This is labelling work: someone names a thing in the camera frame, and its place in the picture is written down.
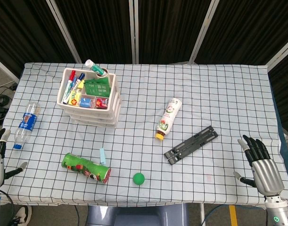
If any white drink bottle yellow cap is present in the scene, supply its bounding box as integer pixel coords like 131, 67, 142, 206
155, 97, 183, 141

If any green tea packet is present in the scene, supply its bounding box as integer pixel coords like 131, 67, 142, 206
83, 77, 111, 97

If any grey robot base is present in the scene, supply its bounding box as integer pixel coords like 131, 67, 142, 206
86, 203, 189, 226

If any blue cap whiteboard marker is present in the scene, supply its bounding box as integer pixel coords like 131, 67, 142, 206
67, 73, 85, 104

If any black cable coil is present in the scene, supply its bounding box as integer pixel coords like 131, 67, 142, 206
0, 95, 12, 107

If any light blue folded paper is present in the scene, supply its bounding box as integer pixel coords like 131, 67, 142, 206
99, 147, 107, 165

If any white green glue stick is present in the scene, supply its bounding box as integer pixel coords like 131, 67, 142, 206
85, 59, 106, 76

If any red cap whiteboard marker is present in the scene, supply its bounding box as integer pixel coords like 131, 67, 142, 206
62, 70, 76, 104

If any yellow green snack packet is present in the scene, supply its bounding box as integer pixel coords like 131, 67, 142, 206
71, 89, 83, 100

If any red snack packet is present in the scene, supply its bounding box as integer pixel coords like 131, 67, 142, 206
94, 97, 109, 109

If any small white round cup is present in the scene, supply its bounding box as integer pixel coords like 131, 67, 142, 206
96, 67, 109, 78

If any blue snack packet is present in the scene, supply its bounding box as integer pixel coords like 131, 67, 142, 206
79, 97, 92, 108

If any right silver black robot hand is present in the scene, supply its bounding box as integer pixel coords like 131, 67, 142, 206
233, 134, 285, 196

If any clear water bottle blue label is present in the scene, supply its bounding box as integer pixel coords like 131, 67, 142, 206
13, 101, 41, 150

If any black folding stand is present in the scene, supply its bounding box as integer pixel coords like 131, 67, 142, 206
164, 125, 219, 165

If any blue checkered tablecloth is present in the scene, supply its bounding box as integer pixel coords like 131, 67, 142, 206
0, 62, 288, 210

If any green ball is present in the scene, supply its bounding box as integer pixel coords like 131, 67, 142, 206
132, 172, 146, 186

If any blue floor cable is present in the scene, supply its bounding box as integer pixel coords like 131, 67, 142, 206
204, 204, 230, 226

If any green Pringles can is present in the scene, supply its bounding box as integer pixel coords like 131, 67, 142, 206
61, 153, 112, 185

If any black folding screen white frame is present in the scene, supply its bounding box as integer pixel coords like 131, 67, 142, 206
0, 0, 288, 71

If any white drawer organizer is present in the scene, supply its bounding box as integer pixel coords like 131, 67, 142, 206
56, 67, 123, 128

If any black white shoe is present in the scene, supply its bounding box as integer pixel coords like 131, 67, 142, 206
11, 205, 33, 226

